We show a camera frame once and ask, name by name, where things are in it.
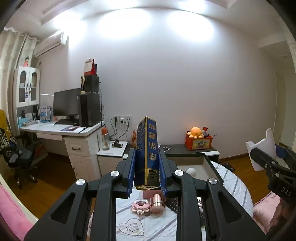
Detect pink blanket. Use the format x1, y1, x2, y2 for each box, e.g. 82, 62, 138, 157
0, 184, 34, 241

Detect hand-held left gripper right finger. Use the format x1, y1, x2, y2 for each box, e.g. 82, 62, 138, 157
158, 148, 273, 241

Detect black speaker box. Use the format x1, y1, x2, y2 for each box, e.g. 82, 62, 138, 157
83, 75, 100, 94

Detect floor scale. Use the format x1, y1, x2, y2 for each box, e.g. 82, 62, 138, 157
220, 162, 236, 172

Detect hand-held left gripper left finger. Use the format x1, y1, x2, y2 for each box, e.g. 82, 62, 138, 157
24, 148, 137, 241

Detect red and white calendar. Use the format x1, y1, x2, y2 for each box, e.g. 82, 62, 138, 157
83, 58, 98, 76

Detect white bed rail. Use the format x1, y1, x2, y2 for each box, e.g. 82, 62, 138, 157
0, 173, 40, 223

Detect person's right hand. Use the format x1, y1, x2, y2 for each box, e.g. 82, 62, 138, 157
269, 199, 296, 232

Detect black computer tower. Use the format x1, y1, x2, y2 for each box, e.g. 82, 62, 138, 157
80, 93, 102, 127

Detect black computer monitor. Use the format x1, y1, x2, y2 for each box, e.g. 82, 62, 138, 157
53, 88, 83, 124

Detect white glass-door cabinet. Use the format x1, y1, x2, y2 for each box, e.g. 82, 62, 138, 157
13, 66, 41, 108

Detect orange octopus plush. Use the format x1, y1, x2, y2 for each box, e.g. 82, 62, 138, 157
187, 127, 204, 139

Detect white air conditioner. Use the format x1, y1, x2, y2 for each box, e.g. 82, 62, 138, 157
33, 32, 69, 58

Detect beige curtain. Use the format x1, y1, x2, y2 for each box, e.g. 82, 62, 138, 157
0, 27, 39, 112

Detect pink pillow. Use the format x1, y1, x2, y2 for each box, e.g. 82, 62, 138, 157
253, 191, 281, 233

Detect white desk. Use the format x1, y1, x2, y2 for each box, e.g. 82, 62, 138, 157
19, 120, 106, 181

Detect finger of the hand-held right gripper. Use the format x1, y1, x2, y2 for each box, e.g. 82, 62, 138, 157
276, 144, 296, 168
250, 147, 279, 171

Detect bottle with orange cap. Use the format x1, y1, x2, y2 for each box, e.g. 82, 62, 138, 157
102, 127, 110, 151

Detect pink block toy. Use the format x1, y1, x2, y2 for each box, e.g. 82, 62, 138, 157
132, 199, 151, 215

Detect white nightstand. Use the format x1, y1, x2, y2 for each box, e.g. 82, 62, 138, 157
97, 140, 129, 179

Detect blue and gold box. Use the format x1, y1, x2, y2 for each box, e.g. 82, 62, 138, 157
135, 116, 162, 192

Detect white striped quilt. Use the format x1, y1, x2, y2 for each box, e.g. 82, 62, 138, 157
89, 161, 253, 241

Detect red storage box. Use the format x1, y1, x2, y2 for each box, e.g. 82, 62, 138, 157
185, 133, 213, 151

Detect rose gold cylinder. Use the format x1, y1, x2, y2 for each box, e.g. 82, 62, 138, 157
149, 193, 166, 215

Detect yellow and leopard clothes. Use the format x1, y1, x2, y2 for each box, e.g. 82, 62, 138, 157
0, 109, 18, 149

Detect black office chair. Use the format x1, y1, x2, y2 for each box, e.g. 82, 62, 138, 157
0, 130, 39, 189

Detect pink box with black rim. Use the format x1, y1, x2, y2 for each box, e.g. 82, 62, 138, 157
166, 153, 224, 184

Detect white wall outlet strip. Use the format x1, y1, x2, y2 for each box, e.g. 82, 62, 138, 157
113, 115, 132, 124

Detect blue carton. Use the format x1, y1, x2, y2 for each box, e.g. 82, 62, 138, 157
39, 105, 51, 122

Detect black power cable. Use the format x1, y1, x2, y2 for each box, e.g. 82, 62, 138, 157
108, 118, 119, 142

